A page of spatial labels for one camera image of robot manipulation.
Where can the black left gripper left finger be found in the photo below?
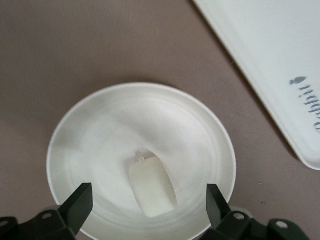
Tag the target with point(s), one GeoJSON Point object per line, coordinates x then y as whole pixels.
{"type": "Point", "coordinates": [72, 212]}

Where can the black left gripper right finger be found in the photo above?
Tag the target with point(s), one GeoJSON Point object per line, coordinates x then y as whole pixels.
{"type": "Point", "coordinates": [220, 215]}

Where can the small white bun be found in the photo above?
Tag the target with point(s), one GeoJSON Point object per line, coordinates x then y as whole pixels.
{"type": "Point", "coordinates": [152, 187]}

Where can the cream round plate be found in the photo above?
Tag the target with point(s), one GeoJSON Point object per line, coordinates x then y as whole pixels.
{"type": "Point", "coordinates": [100, 140]}

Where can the cream rabbit print tray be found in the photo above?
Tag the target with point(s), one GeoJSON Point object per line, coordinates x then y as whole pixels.
{"type": "Point", "coordinates": [270, 62]}

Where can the brown table cover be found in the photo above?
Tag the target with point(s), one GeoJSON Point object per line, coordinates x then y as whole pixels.
{"type": "Point", "coordinates": [75, 50]}

